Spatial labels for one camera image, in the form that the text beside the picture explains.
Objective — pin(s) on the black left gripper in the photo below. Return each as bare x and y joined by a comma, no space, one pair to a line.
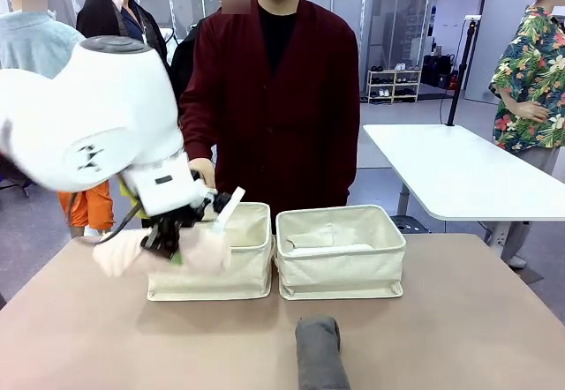
174,222

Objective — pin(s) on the pale pink towel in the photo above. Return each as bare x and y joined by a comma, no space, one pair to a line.
119,253

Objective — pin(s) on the white towel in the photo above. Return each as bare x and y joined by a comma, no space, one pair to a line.
331,249

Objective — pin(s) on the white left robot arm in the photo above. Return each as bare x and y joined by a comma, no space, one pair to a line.
88,112

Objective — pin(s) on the person's left forearm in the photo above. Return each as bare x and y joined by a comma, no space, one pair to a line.
346,160

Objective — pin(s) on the person's right forearm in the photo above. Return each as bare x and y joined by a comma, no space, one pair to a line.
196,134

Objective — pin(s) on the person's right hand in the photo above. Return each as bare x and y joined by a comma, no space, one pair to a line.
204,171

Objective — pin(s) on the cream fabric basket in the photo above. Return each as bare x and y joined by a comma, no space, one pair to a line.
340,271
229,271

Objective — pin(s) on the person in maroon cardigan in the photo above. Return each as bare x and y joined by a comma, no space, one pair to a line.
287,107

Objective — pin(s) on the person in black behind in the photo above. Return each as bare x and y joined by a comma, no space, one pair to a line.
185,54

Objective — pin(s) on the grey rolled towel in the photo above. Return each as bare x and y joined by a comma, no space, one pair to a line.
320,354

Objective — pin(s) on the figure with yellow apron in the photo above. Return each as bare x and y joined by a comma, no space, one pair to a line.
132,19

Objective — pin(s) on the figure in blue fleece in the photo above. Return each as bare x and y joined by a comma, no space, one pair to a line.
35,41

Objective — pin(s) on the wooden shoe rack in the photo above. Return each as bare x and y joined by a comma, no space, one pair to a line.
393,85

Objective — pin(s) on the white side table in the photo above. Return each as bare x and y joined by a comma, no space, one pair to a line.
463,169

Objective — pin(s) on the black case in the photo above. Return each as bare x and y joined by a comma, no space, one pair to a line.
437,70

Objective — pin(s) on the black tripod pole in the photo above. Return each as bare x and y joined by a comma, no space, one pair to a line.
461,68

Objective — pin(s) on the figure in floral shirt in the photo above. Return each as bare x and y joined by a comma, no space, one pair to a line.
529,81

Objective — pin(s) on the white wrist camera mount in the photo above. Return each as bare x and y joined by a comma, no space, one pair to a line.
225,209

